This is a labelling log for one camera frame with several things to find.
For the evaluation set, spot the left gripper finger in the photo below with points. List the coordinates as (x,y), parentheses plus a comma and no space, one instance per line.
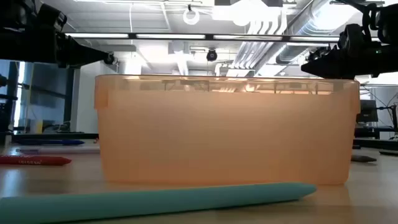
(81,56)

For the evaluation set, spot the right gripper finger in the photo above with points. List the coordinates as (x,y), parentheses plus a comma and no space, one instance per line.
(323,70)

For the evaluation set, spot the blue pen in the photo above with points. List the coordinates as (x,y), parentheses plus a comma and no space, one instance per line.
(49,142)

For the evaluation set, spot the purple pen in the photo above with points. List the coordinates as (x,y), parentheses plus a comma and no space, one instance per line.
(62,150)

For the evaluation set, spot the red crayon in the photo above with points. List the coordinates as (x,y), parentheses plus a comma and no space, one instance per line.
(31,160)

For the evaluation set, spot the black ceiling device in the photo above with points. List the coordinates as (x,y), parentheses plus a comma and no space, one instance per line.
(317,53)

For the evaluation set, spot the black computer monitor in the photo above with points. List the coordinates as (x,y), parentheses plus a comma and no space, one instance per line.
(367,110)

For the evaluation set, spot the yellow plastic container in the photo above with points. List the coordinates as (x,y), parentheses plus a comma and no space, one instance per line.
(38,127)

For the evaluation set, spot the long linear ceiling light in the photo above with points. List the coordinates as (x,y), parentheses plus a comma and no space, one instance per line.
(171,36)

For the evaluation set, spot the dark thin pen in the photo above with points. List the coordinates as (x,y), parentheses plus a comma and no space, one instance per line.
(390,153)

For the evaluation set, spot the dark grey pencil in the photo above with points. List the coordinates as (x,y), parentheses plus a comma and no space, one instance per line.
(362,158)

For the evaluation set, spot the orange translucent plastic bin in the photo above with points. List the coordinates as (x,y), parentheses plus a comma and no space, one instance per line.
(224,133)

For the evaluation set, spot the teal pencil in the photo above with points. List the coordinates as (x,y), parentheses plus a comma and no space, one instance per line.
(140,202)

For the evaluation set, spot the round black hanging camera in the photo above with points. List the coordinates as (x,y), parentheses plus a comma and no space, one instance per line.
(110,58)
(211,55)

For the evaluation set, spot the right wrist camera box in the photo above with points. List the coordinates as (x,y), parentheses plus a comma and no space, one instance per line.
(351,35)

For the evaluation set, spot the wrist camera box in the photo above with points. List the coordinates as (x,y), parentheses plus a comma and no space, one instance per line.
(351,35)
(51,17)

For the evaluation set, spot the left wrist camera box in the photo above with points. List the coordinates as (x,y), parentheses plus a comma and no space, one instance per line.
(51,17)

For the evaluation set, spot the silver ventilation duct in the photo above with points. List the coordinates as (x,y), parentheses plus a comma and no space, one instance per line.
(311,25)

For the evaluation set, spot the black aluminium table frame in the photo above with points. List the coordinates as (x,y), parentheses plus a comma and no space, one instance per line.
(56,136)

